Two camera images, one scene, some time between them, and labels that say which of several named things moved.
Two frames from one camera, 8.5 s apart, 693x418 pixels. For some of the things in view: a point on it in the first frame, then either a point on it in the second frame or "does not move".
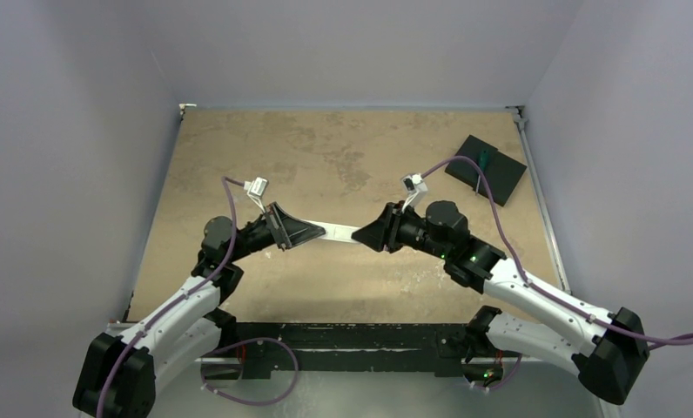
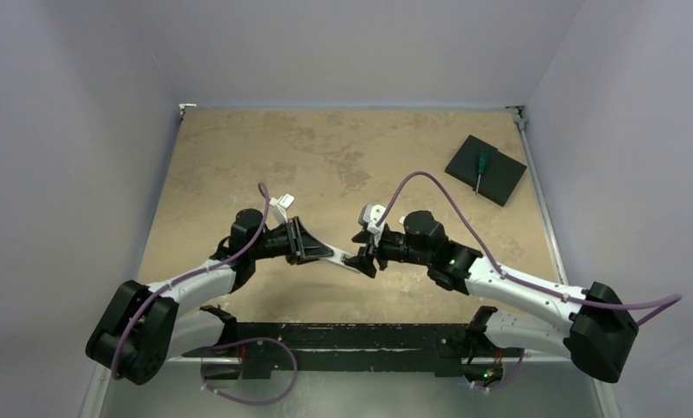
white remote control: [337, 232] to [338, 259]
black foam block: [502, 171] does not move
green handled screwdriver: [483, 160] does not move
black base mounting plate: [360, 349] does not move
